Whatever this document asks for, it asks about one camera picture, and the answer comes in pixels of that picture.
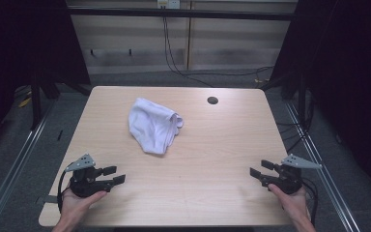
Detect black hanging wall cable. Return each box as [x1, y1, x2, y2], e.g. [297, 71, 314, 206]
[162, 15, 214, 88]

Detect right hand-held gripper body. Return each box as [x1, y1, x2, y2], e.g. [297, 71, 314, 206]
[260, 154, 323, 195]

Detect grey metal floor rail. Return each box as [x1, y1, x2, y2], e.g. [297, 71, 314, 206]
[284, 101, 362, 232]
[0, 96, 58, 232]

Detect white wall socket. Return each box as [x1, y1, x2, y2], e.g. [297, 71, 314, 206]
[157, 0, 182, 10]

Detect person's left hand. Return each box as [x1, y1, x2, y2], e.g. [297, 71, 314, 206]
[57, 187, 108, 225]

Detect bundle of black floor cables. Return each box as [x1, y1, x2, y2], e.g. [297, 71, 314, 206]
[275, 96, 316, 155]

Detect yellow object on floor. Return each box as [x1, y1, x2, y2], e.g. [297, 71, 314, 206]
[17, 96, 33, 108]

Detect black metal stand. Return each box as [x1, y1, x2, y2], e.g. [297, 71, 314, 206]
[28, 72, 92, 131]
[260, 71, 307, 128]

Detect black horizontal metal bar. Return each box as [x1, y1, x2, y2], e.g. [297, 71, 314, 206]
[67, 7, 299, 22]

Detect dark curtain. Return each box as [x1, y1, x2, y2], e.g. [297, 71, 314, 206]
[0, 0, 92, 162]
[270, 0, 371, 202]

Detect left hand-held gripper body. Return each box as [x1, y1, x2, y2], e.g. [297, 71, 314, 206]
[65, 153, 114, 198]

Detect person's right hand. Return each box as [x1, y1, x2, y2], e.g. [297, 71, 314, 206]
[268, 184, 310, 223]

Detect white patterned towel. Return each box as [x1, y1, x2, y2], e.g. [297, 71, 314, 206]
[128, 97, 185, 157]

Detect black cable along floor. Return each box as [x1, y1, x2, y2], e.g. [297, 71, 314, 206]
[180, 65, 275, 79]

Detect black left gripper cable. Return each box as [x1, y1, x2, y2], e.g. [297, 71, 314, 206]
[56, 169, 75, 215]

